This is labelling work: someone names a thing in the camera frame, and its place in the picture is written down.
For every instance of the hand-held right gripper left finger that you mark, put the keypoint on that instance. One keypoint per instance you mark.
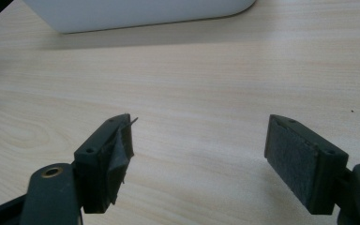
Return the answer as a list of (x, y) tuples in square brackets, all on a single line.
[(99, 168)]

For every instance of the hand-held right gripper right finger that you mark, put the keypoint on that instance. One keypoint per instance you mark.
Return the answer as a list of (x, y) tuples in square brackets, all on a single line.
[(303, 162)]

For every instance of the white plastic container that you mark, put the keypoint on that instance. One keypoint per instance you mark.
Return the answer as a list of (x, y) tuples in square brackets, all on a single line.
[(131, 12)]

